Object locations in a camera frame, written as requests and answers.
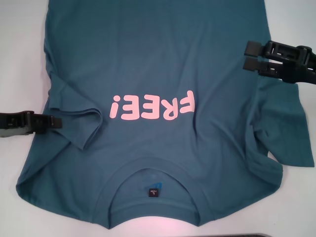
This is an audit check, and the teal T-shirt with pink print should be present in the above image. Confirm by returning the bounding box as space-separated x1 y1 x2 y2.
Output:
15 0 316 224

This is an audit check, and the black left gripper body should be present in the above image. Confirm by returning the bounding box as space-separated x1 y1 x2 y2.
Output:
0 111 30 138

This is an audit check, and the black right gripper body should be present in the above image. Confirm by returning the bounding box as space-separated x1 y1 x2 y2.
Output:
281 45 316 86

